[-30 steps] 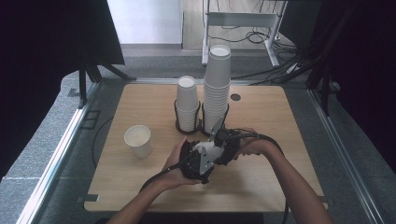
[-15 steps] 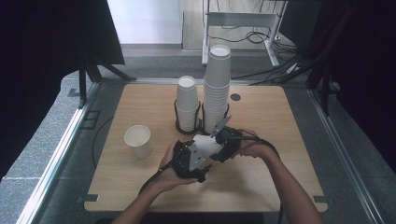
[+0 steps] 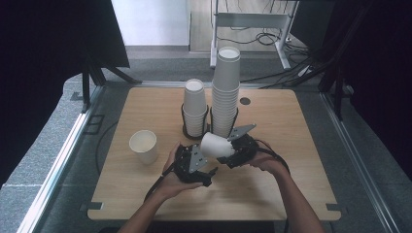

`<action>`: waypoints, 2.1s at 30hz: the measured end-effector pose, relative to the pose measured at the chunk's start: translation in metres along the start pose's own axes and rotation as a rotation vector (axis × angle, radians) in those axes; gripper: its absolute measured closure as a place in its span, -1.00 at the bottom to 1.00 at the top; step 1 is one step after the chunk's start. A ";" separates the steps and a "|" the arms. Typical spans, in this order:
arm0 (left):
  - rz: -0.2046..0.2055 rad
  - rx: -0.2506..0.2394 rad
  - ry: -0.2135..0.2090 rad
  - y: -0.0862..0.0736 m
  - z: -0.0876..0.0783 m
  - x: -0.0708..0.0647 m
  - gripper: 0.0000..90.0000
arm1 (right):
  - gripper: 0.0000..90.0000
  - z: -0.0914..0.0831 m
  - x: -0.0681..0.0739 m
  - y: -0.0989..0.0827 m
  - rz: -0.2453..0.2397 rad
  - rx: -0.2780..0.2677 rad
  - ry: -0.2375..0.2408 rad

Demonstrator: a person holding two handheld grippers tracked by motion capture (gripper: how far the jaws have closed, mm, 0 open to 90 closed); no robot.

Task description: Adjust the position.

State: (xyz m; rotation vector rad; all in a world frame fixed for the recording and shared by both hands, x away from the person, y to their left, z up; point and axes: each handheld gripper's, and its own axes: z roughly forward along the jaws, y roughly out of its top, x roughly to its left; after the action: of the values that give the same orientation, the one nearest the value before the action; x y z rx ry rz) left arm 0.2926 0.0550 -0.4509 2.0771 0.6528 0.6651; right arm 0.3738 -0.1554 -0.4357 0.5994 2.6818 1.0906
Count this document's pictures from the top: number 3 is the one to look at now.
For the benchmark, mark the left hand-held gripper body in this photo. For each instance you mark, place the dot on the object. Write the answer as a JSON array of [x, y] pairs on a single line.
[[191, 161]]

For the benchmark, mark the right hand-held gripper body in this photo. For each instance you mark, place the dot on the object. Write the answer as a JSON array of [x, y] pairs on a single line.
[[244, 147]]

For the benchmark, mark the white paper cup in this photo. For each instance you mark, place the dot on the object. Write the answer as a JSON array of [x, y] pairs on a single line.
[[215, 145], [144, 145]]

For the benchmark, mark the tall stack of white cups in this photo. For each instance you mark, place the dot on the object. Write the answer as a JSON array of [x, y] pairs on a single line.
[[225, 93]]

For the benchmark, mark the person's left hand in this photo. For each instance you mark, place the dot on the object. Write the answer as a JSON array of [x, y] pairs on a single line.
[[176, 189]]

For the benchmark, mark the person's right hand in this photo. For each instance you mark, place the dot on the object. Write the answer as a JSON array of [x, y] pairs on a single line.
[[270, 163]]

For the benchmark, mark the dark round table grommet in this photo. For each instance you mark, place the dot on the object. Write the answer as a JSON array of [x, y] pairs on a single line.
[[245, 101]]

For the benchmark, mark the short stack of white cups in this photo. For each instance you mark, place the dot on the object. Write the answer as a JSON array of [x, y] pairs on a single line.
[[194, 103]]

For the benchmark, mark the black stand legs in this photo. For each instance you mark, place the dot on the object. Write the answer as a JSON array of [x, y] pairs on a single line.
[[94, 76]]

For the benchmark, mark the black curtain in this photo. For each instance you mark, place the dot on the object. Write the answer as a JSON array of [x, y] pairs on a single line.
[[372, 64], [48, 64]]

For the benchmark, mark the black stand post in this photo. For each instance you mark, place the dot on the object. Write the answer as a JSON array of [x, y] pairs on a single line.
[[338, 93]]

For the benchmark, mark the aluminium floor rail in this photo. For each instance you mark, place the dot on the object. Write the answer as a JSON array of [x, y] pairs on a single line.
[[61, 161], [359, 161]]

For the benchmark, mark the white metal desk frame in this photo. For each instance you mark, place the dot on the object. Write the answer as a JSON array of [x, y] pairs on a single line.
[[252, 20]]

